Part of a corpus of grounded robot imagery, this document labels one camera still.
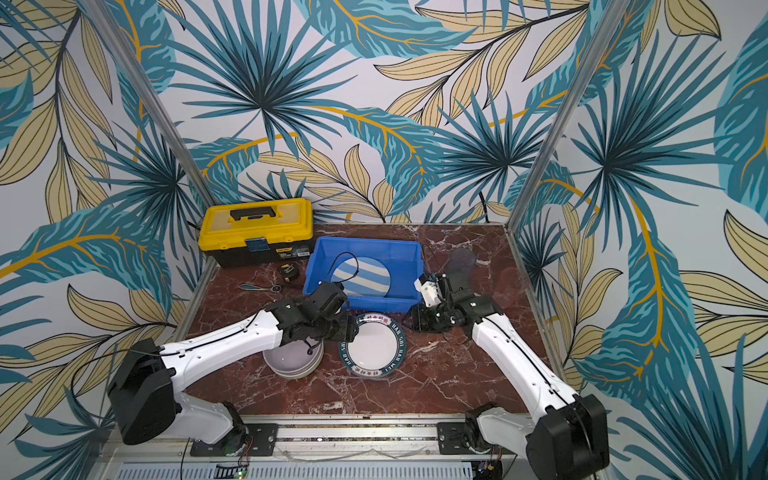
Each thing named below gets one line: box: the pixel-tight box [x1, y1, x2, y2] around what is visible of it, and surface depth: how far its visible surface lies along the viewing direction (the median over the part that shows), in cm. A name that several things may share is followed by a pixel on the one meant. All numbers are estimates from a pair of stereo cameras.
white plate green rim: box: [339, 312, 407, 379], surface depth 88 cm
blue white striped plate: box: [330, 256, 391, 297], surface depth 105 cm
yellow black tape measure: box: [280, 264, 299, 282], surface depth 105 cm
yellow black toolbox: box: [198, 198, 315, 268], surface depth 99 cm
